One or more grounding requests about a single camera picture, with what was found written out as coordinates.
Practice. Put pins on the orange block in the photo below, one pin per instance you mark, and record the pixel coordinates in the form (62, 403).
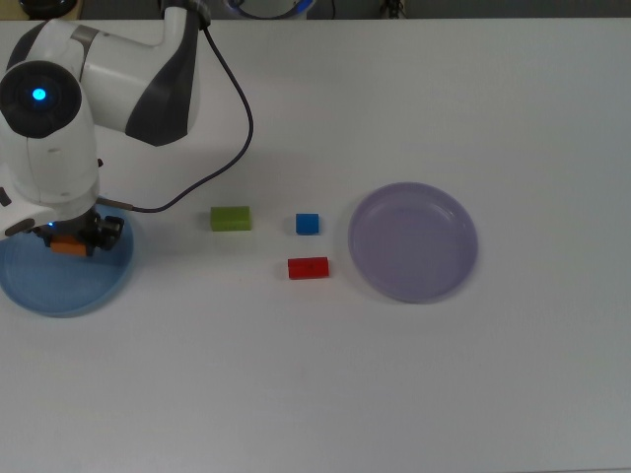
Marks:
(69, 246)

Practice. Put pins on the blue plate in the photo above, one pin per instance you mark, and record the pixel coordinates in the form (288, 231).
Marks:
(59, 290)

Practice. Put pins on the red cylinder block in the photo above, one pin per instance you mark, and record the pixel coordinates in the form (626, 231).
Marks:
(308, 267)

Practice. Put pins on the green block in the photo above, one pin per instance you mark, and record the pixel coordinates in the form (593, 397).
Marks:
(231, 219)

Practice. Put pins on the black rounded object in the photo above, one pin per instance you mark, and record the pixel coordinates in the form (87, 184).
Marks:
(47, 5)

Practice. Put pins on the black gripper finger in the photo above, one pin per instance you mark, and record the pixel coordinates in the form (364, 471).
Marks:
(109, 231)

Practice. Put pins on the purple plate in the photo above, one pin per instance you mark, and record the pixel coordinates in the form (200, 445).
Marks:
(414, 246)

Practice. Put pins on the blue block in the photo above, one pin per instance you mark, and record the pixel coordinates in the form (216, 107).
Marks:
(307, 223)

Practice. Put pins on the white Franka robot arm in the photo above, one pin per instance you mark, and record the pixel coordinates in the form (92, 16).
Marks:
(59, 162)

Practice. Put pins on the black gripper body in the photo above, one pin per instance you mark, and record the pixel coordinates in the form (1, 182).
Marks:
(81, 226)

